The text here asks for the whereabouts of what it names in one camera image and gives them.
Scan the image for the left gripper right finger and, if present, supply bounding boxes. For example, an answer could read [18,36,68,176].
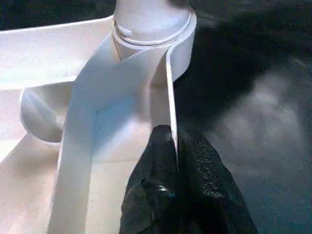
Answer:
[180,133,258,234]

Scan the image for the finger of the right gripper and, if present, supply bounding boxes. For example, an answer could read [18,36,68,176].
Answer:
[167,0,195,9]

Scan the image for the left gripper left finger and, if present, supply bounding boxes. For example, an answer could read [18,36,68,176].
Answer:
[120,124,183,234]

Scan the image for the white plastic table leg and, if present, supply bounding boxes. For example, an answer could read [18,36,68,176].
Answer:
[113,0,194,47]

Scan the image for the white plastic table top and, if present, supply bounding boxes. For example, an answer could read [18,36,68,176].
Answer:
[0,15,198,234]

